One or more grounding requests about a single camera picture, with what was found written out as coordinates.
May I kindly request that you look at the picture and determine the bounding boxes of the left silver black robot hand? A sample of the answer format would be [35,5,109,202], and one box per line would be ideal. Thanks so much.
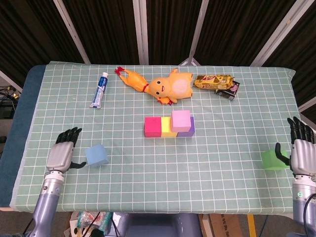
[46,127,87,173]

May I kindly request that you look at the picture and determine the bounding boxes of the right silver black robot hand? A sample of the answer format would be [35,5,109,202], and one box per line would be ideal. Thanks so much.
[275,117,316,177]

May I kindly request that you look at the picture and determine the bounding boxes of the magenta foam cube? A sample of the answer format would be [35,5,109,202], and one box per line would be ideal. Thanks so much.
[144,117,162,138]

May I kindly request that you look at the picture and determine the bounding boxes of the purple foam cube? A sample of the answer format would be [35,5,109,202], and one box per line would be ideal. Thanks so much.
[177,116,196,138]

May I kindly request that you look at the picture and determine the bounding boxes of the light pink foam cube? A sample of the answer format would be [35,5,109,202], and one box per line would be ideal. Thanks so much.
[171,110,192,133]

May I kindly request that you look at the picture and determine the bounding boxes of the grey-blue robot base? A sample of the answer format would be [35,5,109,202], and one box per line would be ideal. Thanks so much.
[112,212,203,237]

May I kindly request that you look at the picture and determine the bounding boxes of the green foam cube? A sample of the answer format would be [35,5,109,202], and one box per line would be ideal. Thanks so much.
[261,150,289,170]

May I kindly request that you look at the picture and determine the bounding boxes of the light blue foam cube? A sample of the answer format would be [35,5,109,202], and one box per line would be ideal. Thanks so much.
[85,144,110,168]

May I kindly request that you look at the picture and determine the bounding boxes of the dark blue table pad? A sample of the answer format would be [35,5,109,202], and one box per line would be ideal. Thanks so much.
[0,64,46,208]

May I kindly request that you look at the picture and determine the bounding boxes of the clear plastic snack bag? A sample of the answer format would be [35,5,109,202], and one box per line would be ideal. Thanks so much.
[69,211,113,237]

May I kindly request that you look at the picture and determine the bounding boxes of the black equipment box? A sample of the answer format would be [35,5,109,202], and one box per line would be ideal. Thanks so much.
[0,104,15,119]

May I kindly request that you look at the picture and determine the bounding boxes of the blue white toothpaste tube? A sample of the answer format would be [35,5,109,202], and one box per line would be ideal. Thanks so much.
[89,72,109,109]

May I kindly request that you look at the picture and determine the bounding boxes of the black drink carton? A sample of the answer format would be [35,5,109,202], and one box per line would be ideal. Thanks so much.
[215,80,240,101]

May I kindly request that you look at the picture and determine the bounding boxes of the green checked tablecloth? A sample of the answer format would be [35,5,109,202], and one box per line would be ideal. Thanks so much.
[9,61,296,214]

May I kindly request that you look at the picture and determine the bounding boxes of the brown cardboard box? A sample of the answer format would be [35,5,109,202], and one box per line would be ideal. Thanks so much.
[198,213,244,237]

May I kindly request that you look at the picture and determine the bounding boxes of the orange rubber chicken toy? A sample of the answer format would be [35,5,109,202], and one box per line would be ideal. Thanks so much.
[114,66,174,106]

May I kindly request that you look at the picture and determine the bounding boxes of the yellow foam cube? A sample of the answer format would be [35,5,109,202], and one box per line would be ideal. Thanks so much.
[160,117,179,138]

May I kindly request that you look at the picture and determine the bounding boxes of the gold snack packet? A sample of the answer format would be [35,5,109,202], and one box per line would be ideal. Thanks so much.
[193,74,234,90]

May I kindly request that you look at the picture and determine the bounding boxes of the yellow plush duck toy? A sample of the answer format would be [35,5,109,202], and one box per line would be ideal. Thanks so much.
[149,68,194,103]

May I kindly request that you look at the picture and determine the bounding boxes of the dark pleated curtain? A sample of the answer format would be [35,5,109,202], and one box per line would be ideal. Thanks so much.
[0,0,316,117]

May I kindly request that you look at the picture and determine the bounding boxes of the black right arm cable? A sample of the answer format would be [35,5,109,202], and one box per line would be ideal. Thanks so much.
[302,194,316,237]

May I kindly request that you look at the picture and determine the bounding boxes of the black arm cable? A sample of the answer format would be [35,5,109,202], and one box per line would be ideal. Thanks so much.
[302,194,316,237]
[23,216,35,235]

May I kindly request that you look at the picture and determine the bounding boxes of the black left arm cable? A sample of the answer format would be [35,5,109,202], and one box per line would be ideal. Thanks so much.
[23,216,35,235]

